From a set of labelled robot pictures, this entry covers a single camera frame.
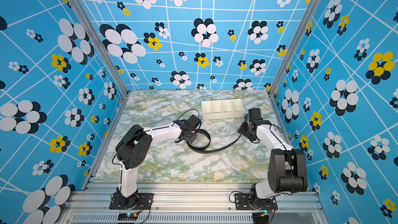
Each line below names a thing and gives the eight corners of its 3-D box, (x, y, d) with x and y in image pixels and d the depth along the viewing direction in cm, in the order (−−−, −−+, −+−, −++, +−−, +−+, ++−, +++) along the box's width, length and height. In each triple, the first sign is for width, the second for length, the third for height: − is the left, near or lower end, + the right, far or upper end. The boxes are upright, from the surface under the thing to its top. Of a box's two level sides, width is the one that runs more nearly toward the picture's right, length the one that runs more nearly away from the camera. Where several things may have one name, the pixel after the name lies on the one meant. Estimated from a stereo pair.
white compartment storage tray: (203, 121, 106) (203, 116, 102) (201, 106, 115) (201, 101, 110) (244, 117, 108) (245, 112, 104) (238, 102, 117) (240, 97, 112)
